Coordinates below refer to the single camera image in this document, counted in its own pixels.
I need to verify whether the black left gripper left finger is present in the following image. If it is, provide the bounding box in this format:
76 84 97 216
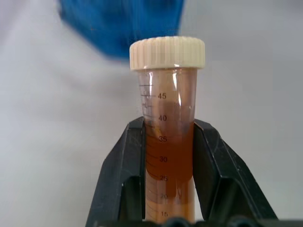
85 117 147 227

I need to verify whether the amber liquid test tube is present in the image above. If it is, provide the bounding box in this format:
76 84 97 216
129 35 206 225

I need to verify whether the blue test tube rack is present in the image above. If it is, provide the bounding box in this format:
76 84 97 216
58 0 188 62

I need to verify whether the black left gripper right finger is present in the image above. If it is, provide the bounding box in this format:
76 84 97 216
192 119 278 222

